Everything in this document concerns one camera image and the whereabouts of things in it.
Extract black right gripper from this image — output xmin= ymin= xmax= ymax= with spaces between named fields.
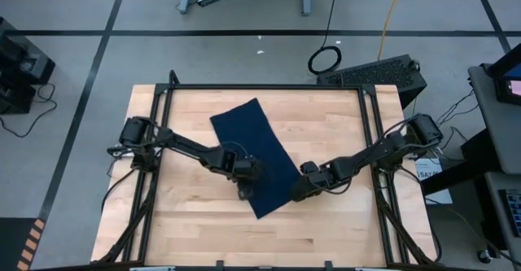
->
xmin=290 ymin=167 xmax=341 ymax=203

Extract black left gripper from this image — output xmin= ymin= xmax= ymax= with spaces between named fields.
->
xmin=221 ymin=148 xmax=265 ymax=201

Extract navy blue towel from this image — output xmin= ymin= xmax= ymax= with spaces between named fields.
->
xmin=209 ymin=97 xmax=303 ymax=220

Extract white labelled box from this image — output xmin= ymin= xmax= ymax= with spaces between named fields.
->
xmin=414 ymin=156 xmax=454 ymax=206

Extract black perforated computer tower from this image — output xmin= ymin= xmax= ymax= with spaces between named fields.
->
xmin=316 ymin=54 xmax=428 ymax=110

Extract grey side desk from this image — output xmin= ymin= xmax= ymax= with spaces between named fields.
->
xmin=466 ymin=62 xmax=521 ymax=175

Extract black keyboard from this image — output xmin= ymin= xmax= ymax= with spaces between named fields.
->
xmin=498 ymin=188 xmax=521 ymax=239

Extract black screen device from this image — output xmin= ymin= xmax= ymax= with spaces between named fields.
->
xmin=487 ymin=42 xmax=521 ymax=107

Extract black mat orange stripes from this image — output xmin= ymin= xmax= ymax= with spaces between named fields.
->
xmin=0 ymin=216 xmax=47 ymax=271

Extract black equipment stack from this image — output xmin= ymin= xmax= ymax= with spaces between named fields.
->
xmin=0 ymin=16 xmax=56 ymax=116

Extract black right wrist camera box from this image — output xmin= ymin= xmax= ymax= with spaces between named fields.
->
xmin=300 ymin=160 xmax=322 ymax=177

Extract black metal table frame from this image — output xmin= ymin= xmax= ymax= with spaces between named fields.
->
xmin=91 ymin=70 xmax=443 ymax=270

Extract black hanging cable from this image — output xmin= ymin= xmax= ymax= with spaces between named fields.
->
xmin=307 ymin=0 xmax=343 ymax=76

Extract yellow hanging cable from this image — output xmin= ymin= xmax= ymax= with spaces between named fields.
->
xmin=377 ymin=0 xmax=406 ymax=62

